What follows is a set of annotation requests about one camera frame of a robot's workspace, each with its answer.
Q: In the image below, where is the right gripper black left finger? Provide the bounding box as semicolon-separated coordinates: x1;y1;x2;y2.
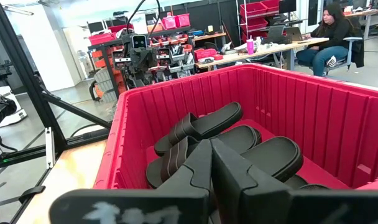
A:
48;138;214;224

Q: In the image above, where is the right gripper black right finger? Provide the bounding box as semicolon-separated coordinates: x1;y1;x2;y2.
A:
210;138;378;224

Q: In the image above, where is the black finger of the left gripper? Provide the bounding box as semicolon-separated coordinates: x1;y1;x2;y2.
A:
143;49;158;73
129;49;145;73

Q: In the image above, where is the black rubber slide sandal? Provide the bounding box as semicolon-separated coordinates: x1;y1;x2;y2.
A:
154;101;244;157
283;174;330;191
145;124;263;190
240;136;304;184

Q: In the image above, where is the red plastic bin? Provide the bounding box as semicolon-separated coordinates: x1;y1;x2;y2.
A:
93;63;378;191

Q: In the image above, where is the red storage bin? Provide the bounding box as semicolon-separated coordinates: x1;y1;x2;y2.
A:
240;17;269;32
239;1;269;18
262;0;280;12
88;32;116;46

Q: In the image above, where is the pink storage bin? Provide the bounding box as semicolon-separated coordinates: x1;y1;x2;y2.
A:
175;13;191;28
162;15;177;30

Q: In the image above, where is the black storage rack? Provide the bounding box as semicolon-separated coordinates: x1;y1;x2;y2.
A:
88;26;196;103

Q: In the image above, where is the black monitor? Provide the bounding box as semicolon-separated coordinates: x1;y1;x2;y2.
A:
278;0;297;15
86;20;106;34

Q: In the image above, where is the red box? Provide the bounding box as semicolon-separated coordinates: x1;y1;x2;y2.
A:
194;48;219;62

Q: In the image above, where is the pink tumbler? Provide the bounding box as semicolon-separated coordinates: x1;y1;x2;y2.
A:
246;36;255;55

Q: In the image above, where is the wooden top desk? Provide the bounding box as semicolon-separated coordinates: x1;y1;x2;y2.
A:
343;7;378;40
195;37;330;71

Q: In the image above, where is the white machine base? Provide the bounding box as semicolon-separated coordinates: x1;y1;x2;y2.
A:
0;85;28;128

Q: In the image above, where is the grey laptop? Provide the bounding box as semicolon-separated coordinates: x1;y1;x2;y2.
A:
283;26;305;43
265;24;286;44

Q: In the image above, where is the black table clamp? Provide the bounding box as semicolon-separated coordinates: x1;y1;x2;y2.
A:
17;185;47;205

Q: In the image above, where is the person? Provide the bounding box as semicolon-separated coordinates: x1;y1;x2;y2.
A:
296;2;361;77

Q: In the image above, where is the grey office chair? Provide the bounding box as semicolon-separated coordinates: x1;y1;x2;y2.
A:
324;36;366;75

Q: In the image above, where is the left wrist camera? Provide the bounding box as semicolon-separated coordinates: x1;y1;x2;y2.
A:
131;34;148;50

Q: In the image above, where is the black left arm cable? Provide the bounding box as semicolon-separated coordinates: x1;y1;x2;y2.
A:
126;0;162;40

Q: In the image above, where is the black floor cable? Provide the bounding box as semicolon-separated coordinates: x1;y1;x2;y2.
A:
70;123;100;138

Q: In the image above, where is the wire shelf rack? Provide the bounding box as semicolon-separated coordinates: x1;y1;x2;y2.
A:
237;0;303;44

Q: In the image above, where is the black aluminium rig frame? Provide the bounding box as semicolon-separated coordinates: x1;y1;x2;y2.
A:
0;0;113;171

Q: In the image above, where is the silver metal bracket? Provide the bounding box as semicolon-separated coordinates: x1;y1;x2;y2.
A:
45;126;55;169

